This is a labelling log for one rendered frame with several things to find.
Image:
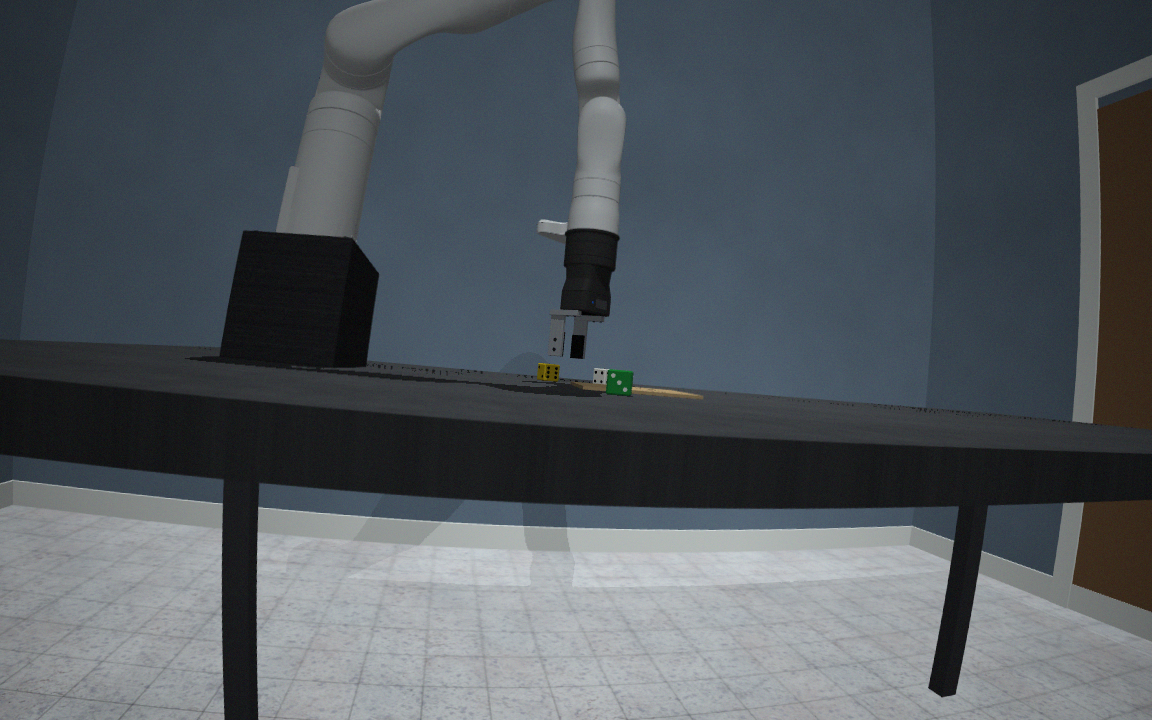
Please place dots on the tan flat mat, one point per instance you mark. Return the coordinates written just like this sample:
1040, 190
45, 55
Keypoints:
638, 390

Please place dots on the yellow die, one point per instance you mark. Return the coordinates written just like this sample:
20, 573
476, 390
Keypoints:
548, 372

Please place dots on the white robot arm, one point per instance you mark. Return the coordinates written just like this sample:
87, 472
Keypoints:
325, 190

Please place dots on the green die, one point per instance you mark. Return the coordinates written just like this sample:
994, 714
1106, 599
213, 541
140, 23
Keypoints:
619, 382

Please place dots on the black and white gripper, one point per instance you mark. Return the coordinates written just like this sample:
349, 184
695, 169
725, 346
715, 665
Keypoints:
591, 238

